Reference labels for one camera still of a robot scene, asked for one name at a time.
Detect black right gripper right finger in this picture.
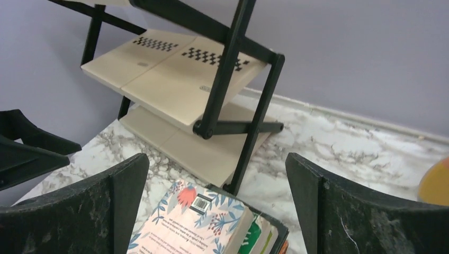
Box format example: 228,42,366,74
285,152,448,253

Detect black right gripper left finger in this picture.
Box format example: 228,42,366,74
1,153,149,253

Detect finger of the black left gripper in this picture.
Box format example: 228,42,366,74
1,136,69,191
1,109,82,156

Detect green 104-storey treehouse book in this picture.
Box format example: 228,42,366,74
238,212,271,254

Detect floral cover book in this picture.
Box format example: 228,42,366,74
127,180,254,254

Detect dark bottom book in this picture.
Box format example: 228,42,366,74
206,184,289,254

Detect round drawer box orange yellow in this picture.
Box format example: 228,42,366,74
417,157,448,206

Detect beige black three-tier shelf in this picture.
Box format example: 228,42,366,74
58,1,285,195

